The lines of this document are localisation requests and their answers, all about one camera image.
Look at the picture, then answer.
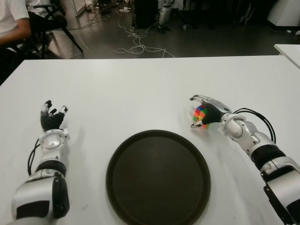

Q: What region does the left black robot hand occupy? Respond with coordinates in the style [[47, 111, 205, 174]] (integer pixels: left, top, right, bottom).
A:
[[40, 100, 69, 132]]

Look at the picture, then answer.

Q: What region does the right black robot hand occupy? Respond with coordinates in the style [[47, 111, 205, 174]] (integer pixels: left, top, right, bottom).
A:
[[189, 94, 233, 129]]

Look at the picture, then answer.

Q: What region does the multicoloured Rubik's cube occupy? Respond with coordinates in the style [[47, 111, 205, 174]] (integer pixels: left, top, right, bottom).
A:
[[192, 105, 209, 129]]

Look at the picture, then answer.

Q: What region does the dark round plate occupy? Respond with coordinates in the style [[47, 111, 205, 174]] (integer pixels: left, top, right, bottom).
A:
[[105, 129, 211, 225]]

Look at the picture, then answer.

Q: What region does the white side table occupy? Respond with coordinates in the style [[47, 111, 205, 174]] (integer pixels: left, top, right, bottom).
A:
[[273, 44, 300, 68]]

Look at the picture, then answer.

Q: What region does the black chair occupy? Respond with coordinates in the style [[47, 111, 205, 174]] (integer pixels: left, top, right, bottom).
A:
[[28, 3, 84, 59]]

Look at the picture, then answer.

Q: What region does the person in white shirt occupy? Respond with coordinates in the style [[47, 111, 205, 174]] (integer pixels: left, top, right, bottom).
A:
[[0, 0, 32, 51]]

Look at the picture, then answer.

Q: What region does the silver standing robot leg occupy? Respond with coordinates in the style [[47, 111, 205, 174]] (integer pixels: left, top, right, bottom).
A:
[[157, 0, 173, 33]]

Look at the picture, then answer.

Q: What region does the white panel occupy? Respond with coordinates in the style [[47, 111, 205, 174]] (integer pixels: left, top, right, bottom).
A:
[[72, 0, 88, 16]]

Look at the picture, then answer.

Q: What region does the black cabinet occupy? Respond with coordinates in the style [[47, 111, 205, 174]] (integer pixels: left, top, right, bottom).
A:
[[132, 0, 160, 29]]

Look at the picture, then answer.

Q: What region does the white cabinet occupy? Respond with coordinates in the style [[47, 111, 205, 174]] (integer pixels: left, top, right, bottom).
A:
[[266, 0, 300, 31]]

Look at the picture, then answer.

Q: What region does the white floor cable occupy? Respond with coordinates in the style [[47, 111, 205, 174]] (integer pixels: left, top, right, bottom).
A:
[[77, 9, 175, 58]]

